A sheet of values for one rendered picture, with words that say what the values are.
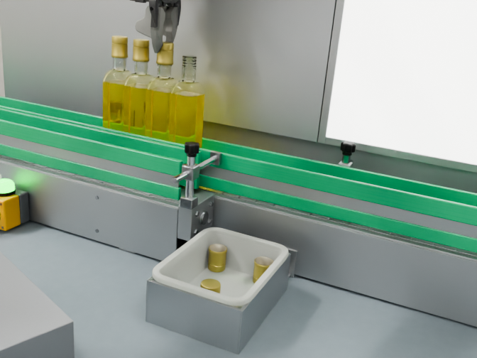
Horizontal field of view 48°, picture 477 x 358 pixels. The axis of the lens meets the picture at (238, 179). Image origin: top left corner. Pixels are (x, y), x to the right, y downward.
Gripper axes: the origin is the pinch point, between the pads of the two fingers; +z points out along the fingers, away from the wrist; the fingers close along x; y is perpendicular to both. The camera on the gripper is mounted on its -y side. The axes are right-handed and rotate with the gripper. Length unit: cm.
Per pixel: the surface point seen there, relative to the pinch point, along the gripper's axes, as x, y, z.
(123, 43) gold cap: 0.3, 10.1, 0.6
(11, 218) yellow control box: 20.8, 24.0, 37.4
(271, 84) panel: -12.2, -19.7, 6.7
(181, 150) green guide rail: 6.2, -8.4, 19.4
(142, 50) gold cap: 1.3, 4.7, 1.2
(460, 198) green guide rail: -3, -62, 20
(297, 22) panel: -12.2, -23.8, -6.9
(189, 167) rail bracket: 16.1, -15.9, 18.6
